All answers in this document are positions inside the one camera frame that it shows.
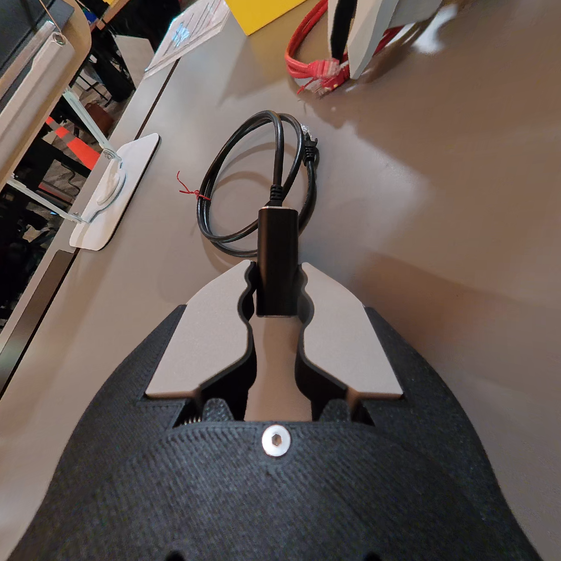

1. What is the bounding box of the red twist tie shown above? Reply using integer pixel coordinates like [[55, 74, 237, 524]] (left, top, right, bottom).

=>
[[176, 171, 212, 202]]

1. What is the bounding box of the white paper sheet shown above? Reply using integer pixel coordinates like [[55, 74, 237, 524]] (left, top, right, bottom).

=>
[[145, 0, 231, 79]]

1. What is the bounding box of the black network adapter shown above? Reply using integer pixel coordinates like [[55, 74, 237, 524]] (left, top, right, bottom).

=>
[[255, 205, 301, 317]]

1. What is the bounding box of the grey desk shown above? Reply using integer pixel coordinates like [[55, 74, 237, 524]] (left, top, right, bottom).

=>
[[0, 0, 561, 561]]

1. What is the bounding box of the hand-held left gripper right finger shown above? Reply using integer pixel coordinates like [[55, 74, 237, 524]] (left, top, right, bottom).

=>
[[297, 262, 403, 419]]

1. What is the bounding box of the yellow plastic bin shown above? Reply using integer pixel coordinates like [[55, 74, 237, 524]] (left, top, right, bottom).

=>
[[226, 0, 307, 37]]

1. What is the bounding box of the white screen stand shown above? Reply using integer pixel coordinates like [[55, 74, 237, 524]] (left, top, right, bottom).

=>
[[6, 85, 160, 251]]

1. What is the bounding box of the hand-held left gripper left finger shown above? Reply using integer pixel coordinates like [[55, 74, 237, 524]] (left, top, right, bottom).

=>
[[145, 259, 258, 420]]

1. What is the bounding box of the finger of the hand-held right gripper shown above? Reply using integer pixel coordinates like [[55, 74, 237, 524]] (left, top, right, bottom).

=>
[[327, 0, 357, 67], [347, 0, 442, 80]]

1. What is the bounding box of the black ethernet cable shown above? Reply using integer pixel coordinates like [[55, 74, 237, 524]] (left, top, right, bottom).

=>
[[196, 110, 320, 258]]

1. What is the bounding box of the red ethernet cable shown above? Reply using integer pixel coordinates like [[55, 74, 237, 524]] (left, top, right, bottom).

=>
[[285, 0, 421, 95]]

